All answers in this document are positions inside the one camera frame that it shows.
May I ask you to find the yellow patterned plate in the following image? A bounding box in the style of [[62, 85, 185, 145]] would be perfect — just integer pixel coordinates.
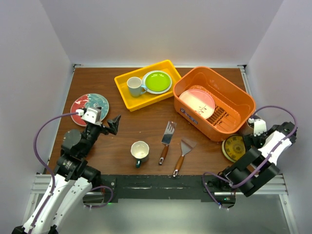
[[221, 134, 246, 162]]

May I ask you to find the pink and cream plate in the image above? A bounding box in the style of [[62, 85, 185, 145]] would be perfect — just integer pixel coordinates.
[[179, 89, 215, 119]]

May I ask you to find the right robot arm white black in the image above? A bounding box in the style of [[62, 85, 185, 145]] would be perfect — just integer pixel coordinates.
[[217, 122, 297, 197]]

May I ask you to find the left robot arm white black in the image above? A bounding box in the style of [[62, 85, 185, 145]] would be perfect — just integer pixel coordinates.
[[12, 116, 121, 234]]

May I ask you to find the orange plastic dish bin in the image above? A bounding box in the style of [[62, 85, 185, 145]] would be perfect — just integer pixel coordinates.
[[173, 66, 256, 142]]

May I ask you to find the beige purple cup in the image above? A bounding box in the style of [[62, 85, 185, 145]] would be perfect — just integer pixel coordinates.
[[242, 115, 262, 129]]

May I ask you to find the yellow plastic tray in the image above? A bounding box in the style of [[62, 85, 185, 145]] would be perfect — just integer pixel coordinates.
[[114, 59, 181, 112]]

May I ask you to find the red and teal plate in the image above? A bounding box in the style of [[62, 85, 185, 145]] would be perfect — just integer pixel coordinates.
[[70, 94, 109, 127]]

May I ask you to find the light blue mug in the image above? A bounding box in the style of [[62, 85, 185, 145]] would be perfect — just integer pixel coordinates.
[[127, 77, 147, 98]]

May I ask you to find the white scalloped plate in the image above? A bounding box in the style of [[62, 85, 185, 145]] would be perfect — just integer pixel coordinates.
[[142, 70, 173, 94]]

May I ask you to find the lime green plate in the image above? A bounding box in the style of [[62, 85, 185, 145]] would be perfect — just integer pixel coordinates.
[[145, 72, 171, 92]]

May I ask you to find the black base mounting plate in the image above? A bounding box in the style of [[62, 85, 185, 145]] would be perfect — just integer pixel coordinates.
[[100, 175, 237, 208]]

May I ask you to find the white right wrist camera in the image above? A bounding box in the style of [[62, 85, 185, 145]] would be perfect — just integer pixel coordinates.
[[249, 119, 267, 137]]

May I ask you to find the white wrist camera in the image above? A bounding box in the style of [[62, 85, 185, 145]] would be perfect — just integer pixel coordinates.
[[249, 119, 267, 137], [76, 107, 101, 125]]

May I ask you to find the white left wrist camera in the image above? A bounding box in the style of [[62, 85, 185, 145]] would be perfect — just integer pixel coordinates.
[[76, 107, 101, 125]]

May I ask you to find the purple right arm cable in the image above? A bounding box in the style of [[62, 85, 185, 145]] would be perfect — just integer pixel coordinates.
[[202, 105, 298, 210]]

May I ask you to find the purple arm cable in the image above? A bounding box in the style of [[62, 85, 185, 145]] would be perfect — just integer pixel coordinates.
[[202, 105, 298, 210], [26, 112, 114, 234]]

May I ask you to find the white cup green handle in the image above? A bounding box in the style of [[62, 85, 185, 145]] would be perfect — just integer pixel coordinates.
[[131, 141, 150, 168]]

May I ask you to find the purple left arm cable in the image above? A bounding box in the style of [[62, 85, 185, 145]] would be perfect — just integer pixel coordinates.
[[26, 112, 114, 234]]

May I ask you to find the slotted spatula wooden handle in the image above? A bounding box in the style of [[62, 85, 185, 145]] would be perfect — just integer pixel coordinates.
[[158, 120, 177, 166]]

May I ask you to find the solid spatula wooden handle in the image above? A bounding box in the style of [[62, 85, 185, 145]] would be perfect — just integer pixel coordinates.
[[173, 137, 197, 177]]

